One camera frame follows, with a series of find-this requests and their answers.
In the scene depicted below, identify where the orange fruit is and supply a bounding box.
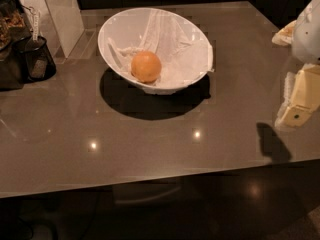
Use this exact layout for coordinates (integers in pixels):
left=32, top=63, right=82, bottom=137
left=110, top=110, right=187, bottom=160
left=131, top=51, right=162, bottom=83

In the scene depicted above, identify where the dark snack container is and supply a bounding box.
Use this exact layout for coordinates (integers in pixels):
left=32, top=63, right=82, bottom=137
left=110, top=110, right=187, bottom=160
left=0, top=0, right=30, bottom=91

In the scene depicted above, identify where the white paper towel in bowl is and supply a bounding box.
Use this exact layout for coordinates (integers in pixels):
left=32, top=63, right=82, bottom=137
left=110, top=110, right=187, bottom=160
left=107, top=9, right=215, bottom=90

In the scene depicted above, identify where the black mesh cup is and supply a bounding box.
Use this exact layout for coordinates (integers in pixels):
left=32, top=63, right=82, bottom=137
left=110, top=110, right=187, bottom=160
left=25, top=36, right=56, bottom=81

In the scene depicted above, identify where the white bowl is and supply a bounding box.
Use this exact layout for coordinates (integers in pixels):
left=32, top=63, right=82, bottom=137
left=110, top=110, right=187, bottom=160
left=97, top=7, right=214, bottom=96

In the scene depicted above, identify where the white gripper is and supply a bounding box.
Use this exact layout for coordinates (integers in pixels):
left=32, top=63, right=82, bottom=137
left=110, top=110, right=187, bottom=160
left=272, top=0, right=320, bottom=131

